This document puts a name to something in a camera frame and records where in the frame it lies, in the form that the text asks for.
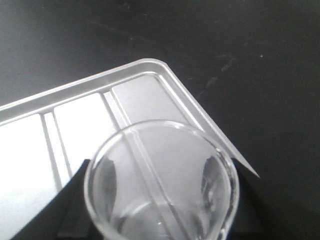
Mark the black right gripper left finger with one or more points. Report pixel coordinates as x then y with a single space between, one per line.
65 217

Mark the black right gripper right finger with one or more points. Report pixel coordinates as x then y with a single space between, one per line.
264 213

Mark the clear glass beaker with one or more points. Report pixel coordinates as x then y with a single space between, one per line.
161 180

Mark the silver metal tray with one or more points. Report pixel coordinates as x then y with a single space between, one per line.
45 138

